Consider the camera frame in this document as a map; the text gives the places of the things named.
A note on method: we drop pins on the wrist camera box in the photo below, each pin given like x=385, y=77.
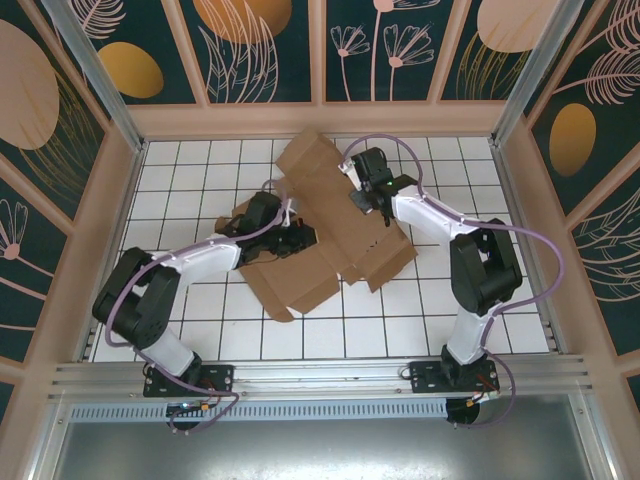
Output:
x=350, y=172
x=291, y=212

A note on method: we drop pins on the aluminium table edge rail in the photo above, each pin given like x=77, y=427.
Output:
x=530, y=240
x=112, y=250

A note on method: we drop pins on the peach circle gold-line wall panel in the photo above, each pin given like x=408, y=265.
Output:
x=490, y=45

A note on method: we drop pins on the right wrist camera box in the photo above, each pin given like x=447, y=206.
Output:
x=350, y=172

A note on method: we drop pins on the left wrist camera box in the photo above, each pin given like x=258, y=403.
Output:
x=291, y=212

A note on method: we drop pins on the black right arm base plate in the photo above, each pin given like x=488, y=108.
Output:
x=425, y=377

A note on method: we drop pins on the grey metal sheet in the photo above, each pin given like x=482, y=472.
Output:
x=320, y=450

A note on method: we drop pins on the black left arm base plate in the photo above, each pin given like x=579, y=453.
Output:
x=220, y=377

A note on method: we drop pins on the small circuit board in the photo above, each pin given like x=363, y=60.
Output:
x=187, y=406

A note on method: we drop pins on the pink feather leaf wall panel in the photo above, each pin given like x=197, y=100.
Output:
x=610, y=260

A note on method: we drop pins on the aluminium corner post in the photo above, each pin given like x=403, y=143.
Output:
x=535, y=65
x=100, y=80

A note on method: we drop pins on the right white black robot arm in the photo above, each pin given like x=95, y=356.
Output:
x=425, y=215

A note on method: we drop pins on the leaf print wall panel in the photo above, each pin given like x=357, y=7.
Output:
x=240, y=60

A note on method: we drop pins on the feather and orange oval panel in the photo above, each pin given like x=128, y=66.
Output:
x=600, y=90

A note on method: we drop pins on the orange oval wall panel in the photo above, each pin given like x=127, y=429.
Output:
x=130, y=70

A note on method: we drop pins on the single flower wall panel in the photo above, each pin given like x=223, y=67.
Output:
x=25, y=250

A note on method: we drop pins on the large peach disc wall panel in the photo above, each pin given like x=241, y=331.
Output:
x=30, y=90

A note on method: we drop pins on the long aluminium mounting rail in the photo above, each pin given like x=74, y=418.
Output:
x=320, y=372

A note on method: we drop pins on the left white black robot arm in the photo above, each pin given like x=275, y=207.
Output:
x=200, y=257

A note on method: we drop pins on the flower print wall panel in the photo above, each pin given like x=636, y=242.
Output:
x=380, y=50

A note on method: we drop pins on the brown cardboard box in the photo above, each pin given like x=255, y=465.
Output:
x=325, y=200

